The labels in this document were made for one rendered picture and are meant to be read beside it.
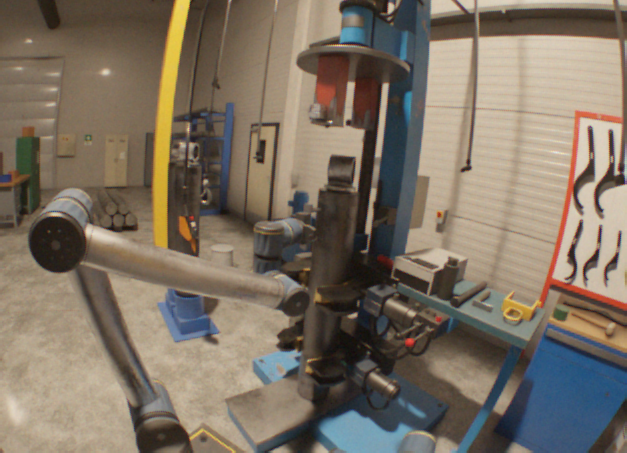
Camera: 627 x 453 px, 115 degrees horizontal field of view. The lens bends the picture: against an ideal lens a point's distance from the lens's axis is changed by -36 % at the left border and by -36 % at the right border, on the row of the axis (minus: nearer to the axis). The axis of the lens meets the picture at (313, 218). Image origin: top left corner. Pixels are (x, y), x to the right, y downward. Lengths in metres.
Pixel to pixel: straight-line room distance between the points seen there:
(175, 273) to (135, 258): 0.11
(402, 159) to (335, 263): 0.70
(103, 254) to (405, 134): 1.57
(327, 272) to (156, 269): 0.99
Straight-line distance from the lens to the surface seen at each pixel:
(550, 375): 2.16
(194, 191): 2.49
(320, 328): 1.74
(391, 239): 1.86
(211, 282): 0.86
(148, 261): 0.80
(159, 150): 3.70
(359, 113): 1.72
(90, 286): 1.04
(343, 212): 1.50
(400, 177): 1.81
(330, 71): 1.40
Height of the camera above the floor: 1.66
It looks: 12 degrees down
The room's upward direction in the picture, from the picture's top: 6 degrees clockwise
